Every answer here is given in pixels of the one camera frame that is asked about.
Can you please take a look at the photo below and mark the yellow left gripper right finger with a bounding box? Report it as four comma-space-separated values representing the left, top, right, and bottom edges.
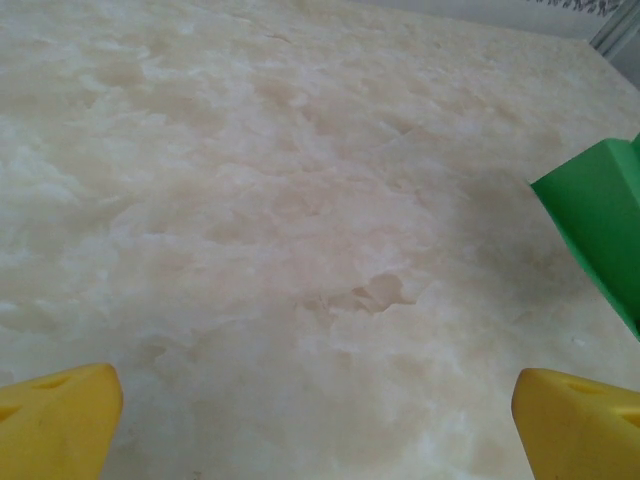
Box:
513, 368, 640, 480

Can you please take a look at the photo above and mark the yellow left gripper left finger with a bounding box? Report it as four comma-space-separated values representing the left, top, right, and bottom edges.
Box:
0, 363, 125, 480

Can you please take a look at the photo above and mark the green paper sheet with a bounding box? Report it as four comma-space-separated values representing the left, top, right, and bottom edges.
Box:
529, 133, 640, 344

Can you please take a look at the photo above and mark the aluminium frame post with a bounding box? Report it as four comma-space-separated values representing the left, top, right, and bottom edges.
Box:
587, 0, 640, 61

